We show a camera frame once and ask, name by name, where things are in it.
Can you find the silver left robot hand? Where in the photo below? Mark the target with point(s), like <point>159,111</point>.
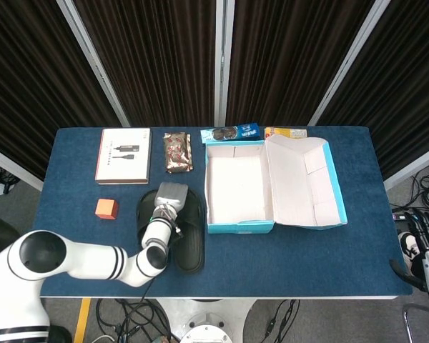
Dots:
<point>171,194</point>

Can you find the black rubber slipper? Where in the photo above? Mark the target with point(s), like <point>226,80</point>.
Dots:
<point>191,246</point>
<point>144,207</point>

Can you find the light blue shoe box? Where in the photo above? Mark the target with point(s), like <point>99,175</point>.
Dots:
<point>236,186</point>

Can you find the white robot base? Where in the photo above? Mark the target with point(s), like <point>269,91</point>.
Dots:
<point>203,321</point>

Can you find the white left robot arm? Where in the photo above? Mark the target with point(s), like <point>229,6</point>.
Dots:
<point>93,261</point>

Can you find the yellow snack packet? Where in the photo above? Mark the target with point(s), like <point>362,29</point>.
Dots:
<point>286,132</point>

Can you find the white sneaker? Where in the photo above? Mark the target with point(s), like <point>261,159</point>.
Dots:
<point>407,246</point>

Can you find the brown foil snack packet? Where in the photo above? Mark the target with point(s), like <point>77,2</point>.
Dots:
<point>178,151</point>

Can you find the black power strip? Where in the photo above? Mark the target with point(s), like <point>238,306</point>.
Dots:
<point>400,216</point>

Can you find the orange wooden cube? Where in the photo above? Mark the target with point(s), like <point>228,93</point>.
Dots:
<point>106,209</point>

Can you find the blue cookie package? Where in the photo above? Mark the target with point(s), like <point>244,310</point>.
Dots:
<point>232,133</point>

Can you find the dark ribbed partition panel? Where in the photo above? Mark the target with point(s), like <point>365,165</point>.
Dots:
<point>28,89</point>
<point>157,60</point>
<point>286,60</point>
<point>407,89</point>

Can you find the yellow floor tape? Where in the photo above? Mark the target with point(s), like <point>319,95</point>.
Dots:
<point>81,321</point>

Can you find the metal chair frame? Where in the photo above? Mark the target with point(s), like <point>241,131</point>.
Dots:
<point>411,307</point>

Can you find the white partition bottom rail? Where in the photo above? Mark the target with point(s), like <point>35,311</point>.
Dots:
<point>14,166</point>
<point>414,164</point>

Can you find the white partition post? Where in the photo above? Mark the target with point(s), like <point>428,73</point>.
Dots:
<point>223,60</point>
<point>93,60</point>
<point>346,64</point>

